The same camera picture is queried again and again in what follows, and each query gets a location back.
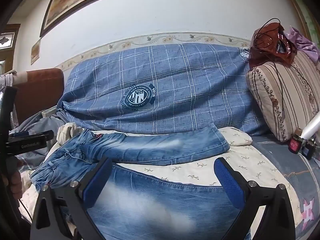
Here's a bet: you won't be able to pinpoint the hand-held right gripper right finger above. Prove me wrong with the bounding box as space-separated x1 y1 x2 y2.
214 157 297 240

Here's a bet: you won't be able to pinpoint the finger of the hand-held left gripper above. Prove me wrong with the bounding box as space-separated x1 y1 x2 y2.
4 130 54 155

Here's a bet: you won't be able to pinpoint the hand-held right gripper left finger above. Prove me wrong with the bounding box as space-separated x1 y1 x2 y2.
30 157 113 240

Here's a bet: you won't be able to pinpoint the light blue denim pants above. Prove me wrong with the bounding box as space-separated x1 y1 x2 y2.
29 123 252 240

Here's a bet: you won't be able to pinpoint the person's left hand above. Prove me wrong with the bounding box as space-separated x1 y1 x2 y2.
9 160 24 202

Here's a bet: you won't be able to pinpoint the grey cloth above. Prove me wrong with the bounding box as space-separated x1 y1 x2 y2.
9 111 65 170

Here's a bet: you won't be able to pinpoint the cream leaf-print bed sheet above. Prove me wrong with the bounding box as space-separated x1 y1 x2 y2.
19 122 304 230

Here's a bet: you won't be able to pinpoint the brown headboard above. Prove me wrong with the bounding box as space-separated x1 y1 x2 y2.
14 68 64 125

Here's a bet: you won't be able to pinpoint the beige box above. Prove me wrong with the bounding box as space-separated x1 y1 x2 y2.
41 106 58 118

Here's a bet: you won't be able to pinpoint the blue patterned mattress cover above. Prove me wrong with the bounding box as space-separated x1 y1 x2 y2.
251 135 320 230

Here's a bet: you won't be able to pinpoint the wooden glass-pane door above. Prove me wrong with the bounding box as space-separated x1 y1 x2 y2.
0 24 21 70

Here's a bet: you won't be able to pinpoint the red label bottle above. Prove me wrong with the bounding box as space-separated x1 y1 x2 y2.
288 128 304 155

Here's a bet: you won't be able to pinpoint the dark blue bottle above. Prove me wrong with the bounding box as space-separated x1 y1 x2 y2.
301 140 316 160

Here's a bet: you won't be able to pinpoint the white plastic roll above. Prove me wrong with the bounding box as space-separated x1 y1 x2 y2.
301 112 320 140

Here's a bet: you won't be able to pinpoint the blue plaid shirt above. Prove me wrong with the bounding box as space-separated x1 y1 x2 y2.
56 42 270 137

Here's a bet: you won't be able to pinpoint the striped floral pillow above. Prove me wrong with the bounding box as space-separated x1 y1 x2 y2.
246 51 320 143

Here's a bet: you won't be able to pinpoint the reddish-brown garment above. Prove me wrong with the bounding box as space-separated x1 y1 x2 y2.
249 22 298 68

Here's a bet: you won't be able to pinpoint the purple cloth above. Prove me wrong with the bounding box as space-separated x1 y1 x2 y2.
285 26 320 63

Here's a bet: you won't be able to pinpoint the wooden framed panel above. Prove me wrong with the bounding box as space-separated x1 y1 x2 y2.
282 0 320 43

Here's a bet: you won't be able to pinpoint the beige cylindrical post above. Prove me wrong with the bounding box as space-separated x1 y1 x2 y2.
12 71 28 85

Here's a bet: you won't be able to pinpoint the small wall picture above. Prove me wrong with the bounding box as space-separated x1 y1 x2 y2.
30 38 41 65

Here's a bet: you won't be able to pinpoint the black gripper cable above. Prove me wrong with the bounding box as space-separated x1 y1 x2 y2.
19 199 33 222

